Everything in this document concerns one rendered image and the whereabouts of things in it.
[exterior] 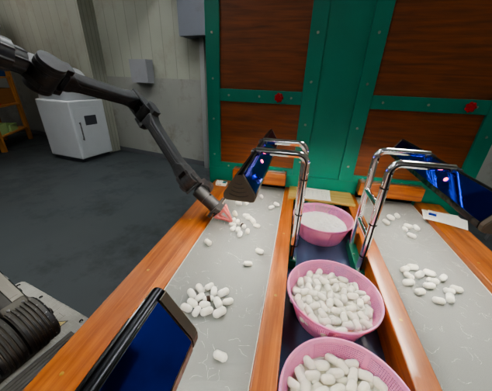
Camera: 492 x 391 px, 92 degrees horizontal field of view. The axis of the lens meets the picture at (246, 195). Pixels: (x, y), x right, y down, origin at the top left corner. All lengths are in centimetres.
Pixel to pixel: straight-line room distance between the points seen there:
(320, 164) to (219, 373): 106
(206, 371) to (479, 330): 71
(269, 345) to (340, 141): 102
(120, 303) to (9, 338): 22
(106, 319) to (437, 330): 85
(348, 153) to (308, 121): 27
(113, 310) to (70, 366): 14
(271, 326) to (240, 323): 8
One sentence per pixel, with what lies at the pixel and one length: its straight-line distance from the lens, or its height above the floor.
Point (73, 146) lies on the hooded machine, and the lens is 480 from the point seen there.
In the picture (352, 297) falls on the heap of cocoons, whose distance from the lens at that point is 83.
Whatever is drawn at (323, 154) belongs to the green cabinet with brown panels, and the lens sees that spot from 135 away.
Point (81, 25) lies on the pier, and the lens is 512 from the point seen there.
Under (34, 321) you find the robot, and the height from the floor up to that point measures 77.
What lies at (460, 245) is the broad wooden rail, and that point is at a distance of 125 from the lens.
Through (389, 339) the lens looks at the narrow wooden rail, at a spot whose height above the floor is 73.
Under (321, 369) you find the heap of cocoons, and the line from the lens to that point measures 68.
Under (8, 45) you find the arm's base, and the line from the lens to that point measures 96.
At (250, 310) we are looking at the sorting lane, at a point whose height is 74.
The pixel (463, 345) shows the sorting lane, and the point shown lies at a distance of 88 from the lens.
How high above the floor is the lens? 131
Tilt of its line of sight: 26 degrees down
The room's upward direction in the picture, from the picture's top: 2 degrees clockwise
